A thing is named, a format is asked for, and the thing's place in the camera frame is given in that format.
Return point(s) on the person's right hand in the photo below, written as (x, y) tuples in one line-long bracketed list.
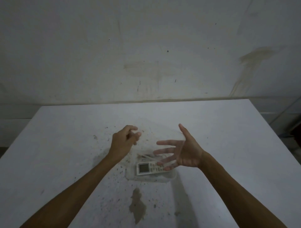
[(189, 155)]

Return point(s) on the person's left hand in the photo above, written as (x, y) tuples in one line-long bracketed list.
[(120, 143)]

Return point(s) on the person's right little finger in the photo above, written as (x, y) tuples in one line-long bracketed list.
[(171, 166)]

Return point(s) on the person's right thumb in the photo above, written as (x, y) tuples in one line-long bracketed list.
[(183, 132)]

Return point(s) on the person's left fingers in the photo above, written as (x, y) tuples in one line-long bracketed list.
[(134, 135)]

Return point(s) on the person's right middle finger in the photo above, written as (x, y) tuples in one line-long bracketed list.
[(167, 151)]

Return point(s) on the person's right forearm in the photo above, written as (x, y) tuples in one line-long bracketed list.
[(237, 190)]

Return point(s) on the person's left forearm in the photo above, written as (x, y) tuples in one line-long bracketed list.
[(77, 188)]

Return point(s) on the clear plastic container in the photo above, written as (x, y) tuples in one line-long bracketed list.
[(152, 178)]

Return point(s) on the white remote control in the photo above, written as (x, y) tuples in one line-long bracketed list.
[(148, 168)]

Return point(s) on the dark furniture piece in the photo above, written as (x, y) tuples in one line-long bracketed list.
[(296, 138)]

